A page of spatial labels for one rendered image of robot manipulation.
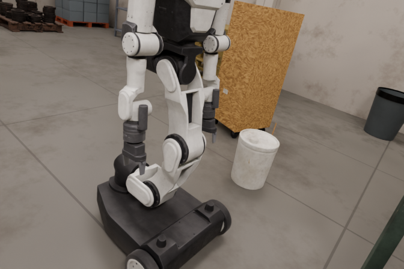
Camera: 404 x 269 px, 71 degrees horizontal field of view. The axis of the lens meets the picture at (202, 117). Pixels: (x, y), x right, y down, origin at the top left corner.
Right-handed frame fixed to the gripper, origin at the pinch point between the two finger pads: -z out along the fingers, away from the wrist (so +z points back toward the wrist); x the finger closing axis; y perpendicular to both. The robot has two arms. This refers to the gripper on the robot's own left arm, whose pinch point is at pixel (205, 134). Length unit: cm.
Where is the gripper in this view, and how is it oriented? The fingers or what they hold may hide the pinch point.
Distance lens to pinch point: 154.1
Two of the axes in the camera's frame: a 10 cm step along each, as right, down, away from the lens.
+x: 8.0, 2.3, -5.5
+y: 6.0, -2.5, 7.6
